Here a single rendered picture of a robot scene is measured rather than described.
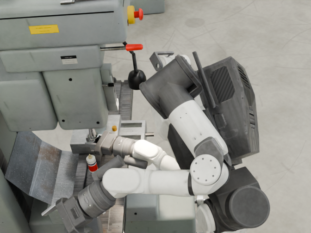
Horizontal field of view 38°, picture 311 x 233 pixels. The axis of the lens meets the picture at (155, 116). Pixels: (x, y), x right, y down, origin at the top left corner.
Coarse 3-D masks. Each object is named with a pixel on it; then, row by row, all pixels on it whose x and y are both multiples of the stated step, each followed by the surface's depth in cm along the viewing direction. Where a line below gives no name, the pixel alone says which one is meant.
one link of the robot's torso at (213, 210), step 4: (208, 200) 138; (208, 204) 137; (212, 204) 136; (212, 208) 135; (212, 212) 135; (216, 212) 134; (216, 216) 134; (216, 220) 134; (216, 224) 134; (220, 224) 133; (216, 228) 136; (220, 228) 135; (224, 228) 134; (228, 228) 133; (216, 232) 137; (220, 232) 136
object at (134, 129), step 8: (128, 120) 218; (136, 120) 218; (144, 120) 217; (120, 128) 215; (128, 128) 214; (136, 128) 214; (144, 128) 214; (72, 136) 213; (80, 136) 213; (128, 136) 211; (136, 136) 210; (144, 136) 210; (72, 144) 210; (80, 144) 210; (72, 152) 214; (80, 152) 214; (88, 152) 214
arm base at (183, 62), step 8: (176, 56) 125; (184, 64) 122; (192, 72) 123; (192, 80) 124; (144, 88) 125; (192, 88) 126; (200, 88) 126; (144, 96) 125; (152, 96) 124; (192, 96) 126; (152, 104) 125; (160, 112) 127
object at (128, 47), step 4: (128, 44) 147; (132, 44) 147; (136, 44) 147; (140, 44) 147; (100, 48) 148; (104, 48) 148; (108, 48) 148; (112, 48) 148; (116, 48) 148; (120, 48) 147; (124, 48) 147; (128, 48) 147; (132, 48) 147; (136, 48) 147; (140, 48) 147
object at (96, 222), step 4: (96, 220) 166; (100, 220) 182; (88, 224) 165; (92, 224) 165; (96, 224) 165; (100, 224) 178; (84, 228) 162; (88, 228) 162; (92, 228) 164; (96, 228) 164; (100, 228) 174; (84, 232) 161; (88, 232) 161; (92, 232) 161; (96, 232) 162; (100, 232) 171
